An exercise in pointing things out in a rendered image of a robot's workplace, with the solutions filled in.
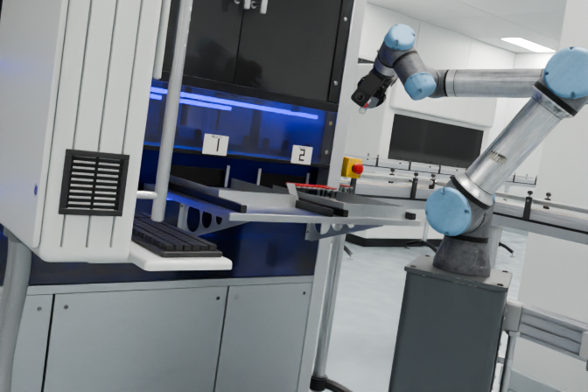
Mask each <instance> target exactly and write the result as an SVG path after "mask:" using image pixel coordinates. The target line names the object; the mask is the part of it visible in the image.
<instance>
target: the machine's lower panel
mask: <svg viewBox="0 0 588 392"><path fill-rule="evenodd" d="M313 278H314V275H302V276H254V277H230V278H206V279H181V280H157V281H133V282H109V283H61V284H37V285H28V289H27V290H28V291H27V292H26V293H27V295H26V299H25V302H24V303H25V305H24V309H23V310H24V311H23V315H22V318H21V320H22V321H21V322H20V323H21V325H20V328H19V332H18V336H17V344H16V348H15V349H16V350H15V354H14V358H13V359H14V361H13V362H14V363H13V364H12V365H13V367H12V374H11V375H12V377H11V390H10V391H11V392H41V387H42V380H43V373H44V365H45V377H44V384H43V391H42V392H296V391H297V385H298V374H299V368H300V361H301V355H302V350H303V344H304V337H305V326H306V320H307V314H308V308H309V302H310V295H311V290H312V282H313ZM53 294H54V299H53ZM52 301H53V306H52ZM225 304H226V305H225ZM51 308H52V319H51V327H50V334H49V341H48V348H47V356H46V344H47V337H48V330H49V323H50V315H51ZM224 310H225V311H224ZM223 317H224V318H223ZM222 323H223V324H222ZM221 329H222V330H221ZM45 357H46V363H45ZM216 367H217V368H216ZM215 373H216V374H215Z"/></svg>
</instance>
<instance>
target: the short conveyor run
mask: <svg viewBox="0 0 588 392"><path fill-rule="evenodd" d="M390 170H391V171H392V172H391V173H390V174H389V175H383V174H374V173H365V172H363V173H362V174H361V175H360V178H361V179H376V180H386V181H388V183H381V182H371V181H361V180H357V178H351V179H343V178H341V179H340V182H339V183H340V184H344V185H348V186H353V194H354V195H358V196H361V197H365V198H370V199H373V200H379V201H383V202H388V203H391V204H395V205H398V206H402V207H407V208H406V209H419V210H425V204H426V201H427V199H428V198H429V196H430V195H431V194H432V193H433V192H435V191H436V190H435V189H424V188H420V186H417V184H423V185H432V184H433V181H432V180H425V179H421V178H417V176H418V175H419V173H418V172H414V176H415V177H414V178H409V177H400V176H395V174H393V172H395V171H396V169H395V168H391V169H390ZM394 181H395V182H404V183H412V185H400V184H394Z"/></svg>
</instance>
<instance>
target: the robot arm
mask: <svg viewBox="0 0 588 392"><path fill-rule="evenodd" d="M415 40H416V34H415V32H414V31H413V29H412V28H411V27H409V26H408V25H406V24H395V25H393V26H392V27H390V29H389V30H388V33H387V34H386V35H385V36H384V40H383V42H382V44H381V47H380V49H378V50H377V52H378V53H377V55H376V57H375V59H374V64H373V68H372V69H371V70H370V71H369V74H366V75H365V76H364V77H362V78H361V79H360V81H359V82H358V84H357V89H356V90H355V91H354V93H353V94H352V95H351V100H352V101H353V102H355V103H356V104H357V105H358V106H360V107H364V106H365V105H366V104H367V103H368V101H369V100H371V102H370V103H369V104H368V105H367V108H368V109H373V108H376V107H378V106H380V105H382V104H383V103H384V102H385V100H386V98H387V97H386V94H385V93H386V91H387V88H388V87H389V86H390V85H391V86H390V87H392V86H393V85H394V84H395V83H396V80H397V79H398V78H399V80H400V82H401V83H402V85H403V87H404V90H405V92H406V93H407V94H408V95H409V97H410V98H411V99H412V100H413V101H418V100H422V99H424V98H426V97H429V98H432V99H438V98H442V97H486V98H530V99H529V100H528V102H527V103H526V104H525V105H524V106H523V107H522V108H521V110H520V111H519V112H518V113H517V114H516V115H515V116H514V118H513V119H512V120H511V121H510V122H509V123H508V124H507V126H506V127H505V128H504V129H503V130H502V131H501V132H500V134H499V135H498V136H497V137H496V138H495V139H494V140H493V141H492V142H491V143H490V144H489V145H488V146H487V147H486V149H485V150H484V151H483V152H482V153H481V154H480V155H479V157H478V158H477V159H476V160H475V161H474V162H473V163H472V165H471V166H470V167H469V168H468V169H467V170H466V172H461V173H456V174H454V176H453V177H452V178H451V179H450V180H449V181H448V182H447V184H446V185H445V186H444V187H442V188H439V189H437V190H436V191H435V192H433V193H432V194H431V195H430V196H429V198H428V199H427V201H426V204H425V216H426V219H427V221H428V223H429V224H430V226H431V227H432V228H433V229H434V230H435V231H437V232H438V233H440V234H442V235H444V238H443V240H442V241H441V243H440V245H439V247H438V249H437V252H436V254H435V255H434V258H433V264H432V265H433V266H435V267H436V268H439V269H441V270H445V271H449V272H452V273H456V274H460V275H466V276H472V277H489V276H490V271H491V263H490V258H489V253H488V247H487V245H488V239H489V234H490V228H491V223H492V218H493V212H494V205H495V192H496V191H497V190H498V189H499V188H500V187H501V186H502V184H503V183H504V182H505V181H506V180H507V179H508V178H509V177H510V176H511V175H512V173H513V172H514V171H515V170H516V169H517V168H518V167H519V166H520V165H521V164H522V162H523V161H524V160H525V159H526V158H527V157H528V156H529V155H530V154H531V153H532V151H533V150H534V149H535V148H536V147H537V146H538V145H539V144H540V143H541V142H542V141H543V139H544V138H545V137H546V136H547V135H548V134H549V133H550V132H551V131H552V130H553V129H554V128H555V127H556V126H557V125H558V124H559V123H560V122H561V121H562V120H563V119H565V118H573V117H574V116H575V115H576V114H577V113H578V112H579V111H580V109H581V108H582V107H583V106H584V105H587V104H588V49H586V48H584V47H580V46H571V47H566V48H564V49H562V50H560V51H558V52H556V53H555V54H553V55H552V56H551V57H550V59H549V60H548V62H547V64H546V66H545V68H509V69H433V68H431V67H429V66H426V65H425V64H424V62H423V61H422V59H421V57H420V56H419V54H418V52H417V50H416V48H415V47H414V44H415ZM395 75H396V77H395Z"/></svg>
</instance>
